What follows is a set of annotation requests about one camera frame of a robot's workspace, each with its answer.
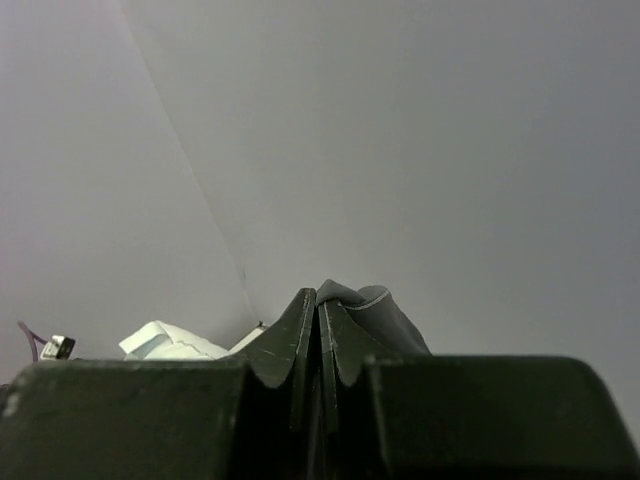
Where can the dark grey checked pillowcase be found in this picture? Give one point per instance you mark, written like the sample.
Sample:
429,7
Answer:
374,310

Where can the white pillow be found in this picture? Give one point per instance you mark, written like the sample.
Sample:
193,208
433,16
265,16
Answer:
159,341

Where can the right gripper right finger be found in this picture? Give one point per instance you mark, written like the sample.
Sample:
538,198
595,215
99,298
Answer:
393,415

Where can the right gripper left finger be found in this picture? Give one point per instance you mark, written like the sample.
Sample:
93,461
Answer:
239,417

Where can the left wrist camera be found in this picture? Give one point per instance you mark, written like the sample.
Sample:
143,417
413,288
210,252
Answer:
58,348

